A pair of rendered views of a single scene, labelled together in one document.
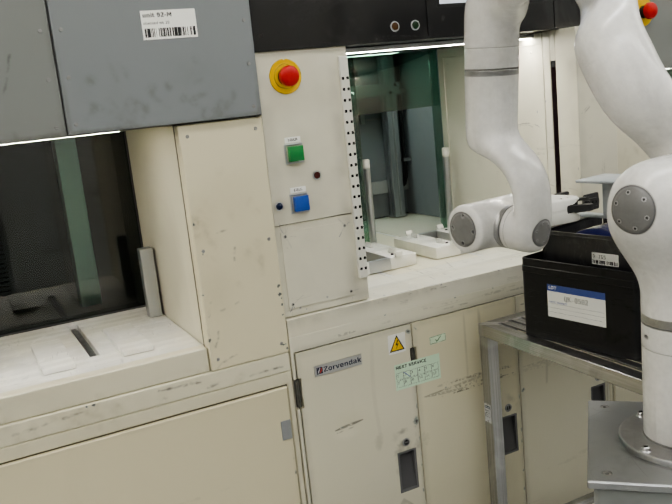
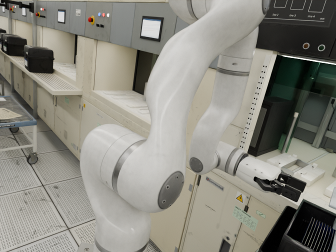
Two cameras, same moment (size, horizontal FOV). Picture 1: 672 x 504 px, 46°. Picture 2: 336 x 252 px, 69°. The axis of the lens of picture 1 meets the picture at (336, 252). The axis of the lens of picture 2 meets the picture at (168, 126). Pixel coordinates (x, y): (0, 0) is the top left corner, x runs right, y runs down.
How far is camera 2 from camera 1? 134 cm
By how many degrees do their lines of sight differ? 69
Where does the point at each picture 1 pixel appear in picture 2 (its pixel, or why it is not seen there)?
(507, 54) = (224, 60)
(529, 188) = (194, 136)
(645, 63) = (154, 71)
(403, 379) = (236, 214)
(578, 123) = not seen: outside the picture
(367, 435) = (214, 218)
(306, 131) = not seen: hidden behind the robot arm
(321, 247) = (227, 135)
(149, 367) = not seen: hidden behind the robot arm
